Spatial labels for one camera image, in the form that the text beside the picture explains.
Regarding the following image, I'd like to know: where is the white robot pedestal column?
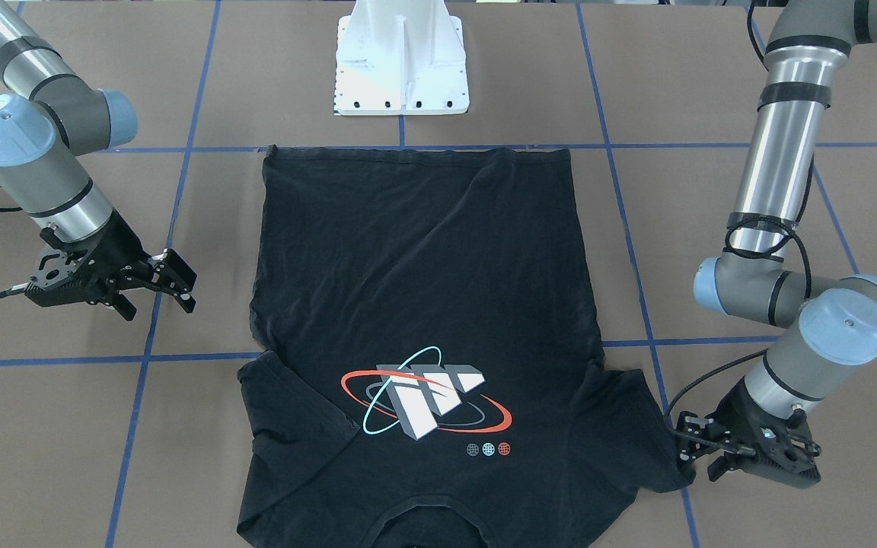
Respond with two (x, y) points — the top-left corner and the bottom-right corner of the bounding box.
(333, 1), (470, 116)

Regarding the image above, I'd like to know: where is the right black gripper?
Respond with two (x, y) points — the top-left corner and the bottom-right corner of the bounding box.
(24, 209), (197, 320)

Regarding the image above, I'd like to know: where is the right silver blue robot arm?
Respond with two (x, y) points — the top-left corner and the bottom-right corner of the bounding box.
(0, 1), (197, 320)

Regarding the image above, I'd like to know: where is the black graphic t-shirt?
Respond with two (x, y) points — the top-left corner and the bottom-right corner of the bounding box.
(237, 147), (694, 547)

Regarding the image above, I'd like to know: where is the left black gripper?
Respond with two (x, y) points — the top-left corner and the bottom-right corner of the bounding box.
(674, 381), (821, 489)

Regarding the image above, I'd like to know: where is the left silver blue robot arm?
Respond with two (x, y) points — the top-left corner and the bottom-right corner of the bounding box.
(669, 1), (877, 489)

